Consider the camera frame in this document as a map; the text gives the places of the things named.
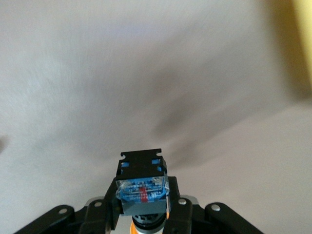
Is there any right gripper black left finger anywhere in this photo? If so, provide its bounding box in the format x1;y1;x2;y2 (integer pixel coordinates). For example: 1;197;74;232
14;179;123;234

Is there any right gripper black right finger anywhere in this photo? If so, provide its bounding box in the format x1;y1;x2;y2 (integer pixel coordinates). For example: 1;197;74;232
165;175;265;234

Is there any yellow plastic tray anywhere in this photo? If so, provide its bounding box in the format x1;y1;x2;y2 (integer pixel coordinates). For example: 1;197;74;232
267;0;312;99

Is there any yellow pushbutton blue base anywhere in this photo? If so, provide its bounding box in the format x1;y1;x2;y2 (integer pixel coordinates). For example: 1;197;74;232
114;148;172;234

